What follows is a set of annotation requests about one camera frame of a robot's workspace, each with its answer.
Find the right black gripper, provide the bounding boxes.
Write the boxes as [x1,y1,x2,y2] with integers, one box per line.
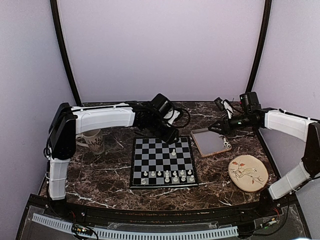
[208,112,255,136]

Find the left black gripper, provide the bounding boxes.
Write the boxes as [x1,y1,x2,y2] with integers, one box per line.
[147,115,179,144]

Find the black grey chess board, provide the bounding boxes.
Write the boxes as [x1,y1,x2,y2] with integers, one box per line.
[130,136,199,189]

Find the white chess queen piece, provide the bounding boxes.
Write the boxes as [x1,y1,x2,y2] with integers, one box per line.
[164,175,170,183]

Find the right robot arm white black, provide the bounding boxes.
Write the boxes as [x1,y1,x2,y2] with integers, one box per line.
[208,91,320,217]

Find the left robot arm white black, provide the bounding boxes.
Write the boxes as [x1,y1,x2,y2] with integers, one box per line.
[43,93,182,218]

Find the green circuit board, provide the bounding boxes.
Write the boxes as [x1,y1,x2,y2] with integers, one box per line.
[71,224,93,236]

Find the metal tray with wooden rim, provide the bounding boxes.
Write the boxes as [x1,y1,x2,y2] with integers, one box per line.
[190,128,232,158]

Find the oval bird pattern coaster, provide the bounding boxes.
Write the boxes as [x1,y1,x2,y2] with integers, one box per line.
[227,155,269,193]

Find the beige mug with dark pattern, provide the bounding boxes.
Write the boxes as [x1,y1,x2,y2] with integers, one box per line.
[75,129,105,155]

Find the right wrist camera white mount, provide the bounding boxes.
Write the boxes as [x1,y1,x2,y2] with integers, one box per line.
[214,97,234,119]

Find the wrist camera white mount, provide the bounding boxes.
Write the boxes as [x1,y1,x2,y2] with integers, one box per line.
[214,97,234,119]
[166,109,182,125]

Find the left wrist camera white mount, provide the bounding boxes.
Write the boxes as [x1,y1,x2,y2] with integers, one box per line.
[166,109,182,125]

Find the black front rail base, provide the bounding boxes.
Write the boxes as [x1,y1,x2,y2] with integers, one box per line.
[23,188,298,225]

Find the right black frame post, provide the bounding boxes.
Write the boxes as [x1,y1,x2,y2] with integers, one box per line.
[245,0,273,93]

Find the black frame post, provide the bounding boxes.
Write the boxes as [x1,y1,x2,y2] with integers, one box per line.
[49,0,82,106]
[245,0,273,93]

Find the white slotted cable duct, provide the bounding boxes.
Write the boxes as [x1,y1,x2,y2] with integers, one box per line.
[31,213,239,240]

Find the left black frame post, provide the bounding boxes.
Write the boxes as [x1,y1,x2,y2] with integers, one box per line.
[49,0,82,106]

